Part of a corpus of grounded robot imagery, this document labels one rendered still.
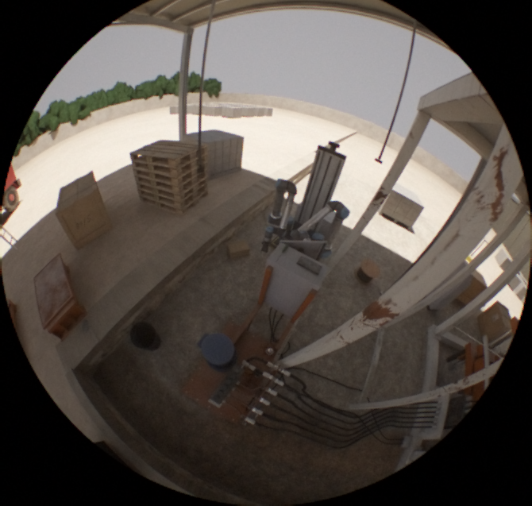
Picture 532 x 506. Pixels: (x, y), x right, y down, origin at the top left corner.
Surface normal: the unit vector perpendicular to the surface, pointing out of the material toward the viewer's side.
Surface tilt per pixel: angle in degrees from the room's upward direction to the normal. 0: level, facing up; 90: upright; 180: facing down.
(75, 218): 90
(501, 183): 89
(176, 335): 0
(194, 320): 0
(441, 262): 89
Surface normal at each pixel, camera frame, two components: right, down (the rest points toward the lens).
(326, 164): -0.62, 0.48
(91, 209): 0.76, 0.52
